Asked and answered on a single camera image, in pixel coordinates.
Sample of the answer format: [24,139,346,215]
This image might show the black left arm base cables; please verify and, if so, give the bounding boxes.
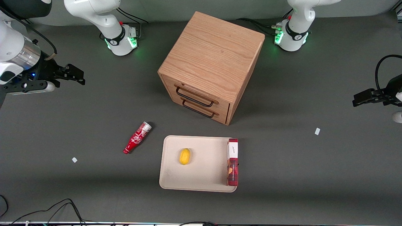
[236,9,293,35]

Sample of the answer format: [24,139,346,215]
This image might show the long black floor cable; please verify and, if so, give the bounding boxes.
[11,198,86,226]

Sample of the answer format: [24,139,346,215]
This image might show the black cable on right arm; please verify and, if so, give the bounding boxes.
[0,6,58,62]

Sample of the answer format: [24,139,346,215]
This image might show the red coke bottle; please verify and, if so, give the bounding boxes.
[123,121,152,154]

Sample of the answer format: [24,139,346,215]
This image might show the black looped floor cable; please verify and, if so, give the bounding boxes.
[0,195,8,218]

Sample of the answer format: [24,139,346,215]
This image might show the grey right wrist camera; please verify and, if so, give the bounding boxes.
[0,80,56,94]

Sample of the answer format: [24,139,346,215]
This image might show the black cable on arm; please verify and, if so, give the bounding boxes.
[0,6,58,62]
[375,55,402,92]

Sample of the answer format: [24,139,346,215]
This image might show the wooden drawer cabinet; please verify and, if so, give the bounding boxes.
[158,11,265,126]

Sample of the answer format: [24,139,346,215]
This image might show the short black edge cable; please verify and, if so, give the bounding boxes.
[179,221,218,226]

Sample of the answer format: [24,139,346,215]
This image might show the black wire drawer handle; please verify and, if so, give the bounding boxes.
[182,100,216,118]
[176,87,215,107]

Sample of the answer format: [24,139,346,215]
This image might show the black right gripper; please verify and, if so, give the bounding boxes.
[31,58,86,86]

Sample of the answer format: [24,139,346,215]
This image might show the black arm base cables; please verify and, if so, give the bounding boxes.
[236,9,293,35]
[116,7,149,40]

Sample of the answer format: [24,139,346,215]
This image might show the beige plastic tray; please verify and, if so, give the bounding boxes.
[159,135,238,192]

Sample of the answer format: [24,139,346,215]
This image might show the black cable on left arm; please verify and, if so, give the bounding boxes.
[375,55,402,92]

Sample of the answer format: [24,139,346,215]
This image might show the yellow lemon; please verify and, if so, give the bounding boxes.
[179,148,191,165]

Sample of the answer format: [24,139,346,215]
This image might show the red tartan cookie box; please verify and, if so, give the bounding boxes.
[227,138,239,186]

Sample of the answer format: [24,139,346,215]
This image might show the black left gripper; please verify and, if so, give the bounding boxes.
[352,74,402,107]

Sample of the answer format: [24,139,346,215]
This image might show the black right arm base cables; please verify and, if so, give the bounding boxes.
[116,7,149,40]

